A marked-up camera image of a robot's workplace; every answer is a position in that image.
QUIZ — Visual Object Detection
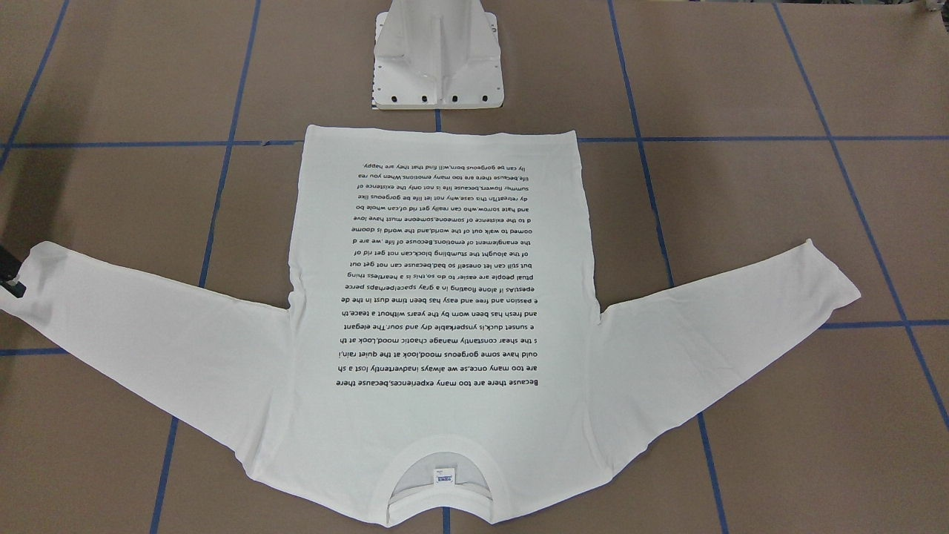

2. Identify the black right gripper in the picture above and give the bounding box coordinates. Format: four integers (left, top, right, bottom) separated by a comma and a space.
0, 245, 26, 298

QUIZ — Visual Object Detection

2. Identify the white long-sleeve printed shirt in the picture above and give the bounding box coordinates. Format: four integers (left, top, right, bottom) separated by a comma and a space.
2, 125, 860, 527

